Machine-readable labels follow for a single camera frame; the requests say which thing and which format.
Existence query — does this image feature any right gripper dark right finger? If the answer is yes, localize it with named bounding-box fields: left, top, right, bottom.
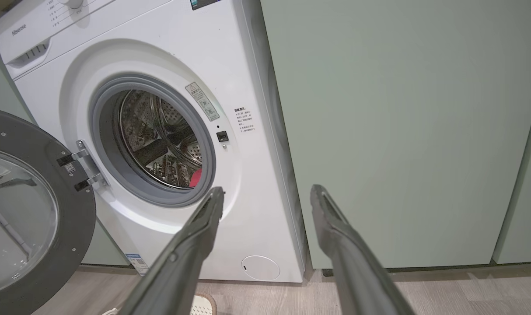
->
left=310, top=184, right=417, bottom=315

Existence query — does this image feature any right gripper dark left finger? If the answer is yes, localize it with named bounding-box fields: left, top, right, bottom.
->
left=119, top=187, right=226, bottom=315

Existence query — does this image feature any round black washer door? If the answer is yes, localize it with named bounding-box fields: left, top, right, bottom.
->
left=0, top=107, right=97, bottom=315

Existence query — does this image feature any steel washer drum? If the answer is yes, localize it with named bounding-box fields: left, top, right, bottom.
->
left=117, top=90, right=203, bottom=189

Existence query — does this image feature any metal door hinge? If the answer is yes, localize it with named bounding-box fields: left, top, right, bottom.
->
left=57, top=139, right=110, bottom=193

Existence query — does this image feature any grey rubber door gasket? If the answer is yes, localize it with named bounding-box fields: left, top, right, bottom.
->
left=89, top=75, right=217, bottom=208

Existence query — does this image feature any white front-load washing machine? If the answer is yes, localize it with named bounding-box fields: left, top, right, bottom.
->
left=0, top=0, right=307, bottom=284

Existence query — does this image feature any blue energy label sticker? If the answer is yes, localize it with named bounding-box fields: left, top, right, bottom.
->
left=125, top=252, right=150, bottom=276

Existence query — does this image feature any white perforated laundry basket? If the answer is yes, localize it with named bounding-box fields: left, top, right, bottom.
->
left=101, top=292, right=218, bottom=315

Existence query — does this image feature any round white filter cover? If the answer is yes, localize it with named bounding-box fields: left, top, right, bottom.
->
left=241, top=255, right=281, bottom=281

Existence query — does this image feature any black text instruction sticker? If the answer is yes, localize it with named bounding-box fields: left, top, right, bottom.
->
left=234, top=106, right=255, bottom=133

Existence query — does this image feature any grey warning sticker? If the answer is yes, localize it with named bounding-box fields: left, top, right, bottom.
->
left=185, top=82, right=220, bottom=122

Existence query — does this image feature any black display panel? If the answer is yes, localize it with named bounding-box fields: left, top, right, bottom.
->
left=190, top=0, right=222, bottom=11

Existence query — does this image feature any white detergent drawer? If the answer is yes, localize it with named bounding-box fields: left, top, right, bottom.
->
left=0, top=7, right=54, bottom=80

